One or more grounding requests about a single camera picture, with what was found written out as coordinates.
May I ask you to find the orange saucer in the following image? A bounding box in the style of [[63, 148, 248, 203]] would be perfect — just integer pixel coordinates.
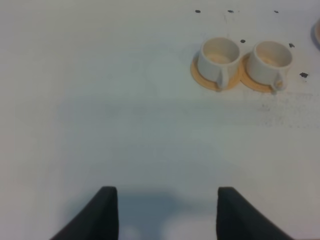
[[190, 53, 243, 92], [238, 53, 276, 94]]

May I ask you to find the beige round teapot coaster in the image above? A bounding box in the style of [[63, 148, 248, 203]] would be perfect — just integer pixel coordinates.
[[310, 19, 320, 50]]

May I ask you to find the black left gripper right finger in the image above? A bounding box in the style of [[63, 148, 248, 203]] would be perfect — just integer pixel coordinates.
[[216, 187, 292, 240]]

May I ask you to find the white teacup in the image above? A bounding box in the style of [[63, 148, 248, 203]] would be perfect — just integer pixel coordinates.
[[197, 37, 241, 90], [246, 40, 294, 92]]

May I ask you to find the right orange saucer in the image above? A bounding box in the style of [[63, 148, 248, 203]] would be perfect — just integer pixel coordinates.
[[238, 53, 276, 94]]

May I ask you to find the right white teacup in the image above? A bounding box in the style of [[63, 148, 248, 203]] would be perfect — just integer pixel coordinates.
[[246, 40, 294, 92]]

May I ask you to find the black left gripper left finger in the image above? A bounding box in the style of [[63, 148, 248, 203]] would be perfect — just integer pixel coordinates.
[[52, 186, 119, 240]]

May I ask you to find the left white teacup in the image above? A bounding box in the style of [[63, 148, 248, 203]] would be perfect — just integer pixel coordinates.
[[197, 37, 241, 90]]

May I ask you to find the left orange saucer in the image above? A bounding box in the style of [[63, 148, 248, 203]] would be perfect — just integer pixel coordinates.
[[190, 53, 243, 92]]

